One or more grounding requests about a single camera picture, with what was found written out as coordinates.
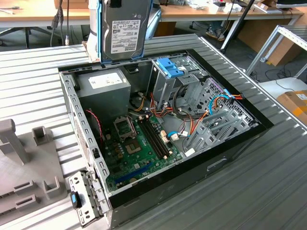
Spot person's legs with sneakers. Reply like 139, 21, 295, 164
206, 23, 226, 41

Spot CPU socket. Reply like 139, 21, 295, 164
124, 139, 142, 156

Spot large cardboard sheet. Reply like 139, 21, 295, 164
237, 19, 303, 67

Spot grey plastic parts rack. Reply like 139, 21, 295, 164
0, 118, 70, 214

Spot black RAM slot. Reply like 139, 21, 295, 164
148, 116, 170, 156
139, 119, 161, 161
142, 118, 164, 159
145, 117, 167, 158

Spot multicoloured power wire bundle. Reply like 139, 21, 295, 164
127, 92, 209, 144

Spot grey expansion card retainer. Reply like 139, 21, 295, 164
68, 169, 113, 228

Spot grey metal disk bay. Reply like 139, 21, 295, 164
184, 78, 261, 158

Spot grey power supply box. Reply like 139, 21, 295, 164
76, 68, 132, 120

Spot grey optical drive cage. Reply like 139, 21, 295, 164
146, 55, 207, 110

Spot thick black cable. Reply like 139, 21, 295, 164
173, 85, 192, 118

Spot green motherboard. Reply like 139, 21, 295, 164
103, 112, 185, 192

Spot black tripod pole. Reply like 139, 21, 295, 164
220, 0, 255, 51

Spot small cardboard box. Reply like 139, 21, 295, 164
277, 90, 307, 125

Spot multicoloured disk power wire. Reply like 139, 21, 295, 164
213, 92, 243, 108

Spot long wooden desk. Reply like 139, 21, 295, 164
159, 0, 305, 23

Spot hard disk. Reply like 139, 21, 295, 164
97, 0, 154, 65

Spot blue expansion slot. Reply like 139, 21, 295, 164
114, 162, 153, 185

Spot red black twisted wire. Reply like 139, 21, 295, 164
85, 109, 106, 142

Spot blue drive rail clips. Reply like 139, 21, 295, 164
155, 57, 185, 79

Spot metal socket cover frame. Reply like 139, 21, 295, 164
112, 116, 135, 141

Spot black open PC case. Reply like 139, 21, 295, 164
57, 49, 276, 228

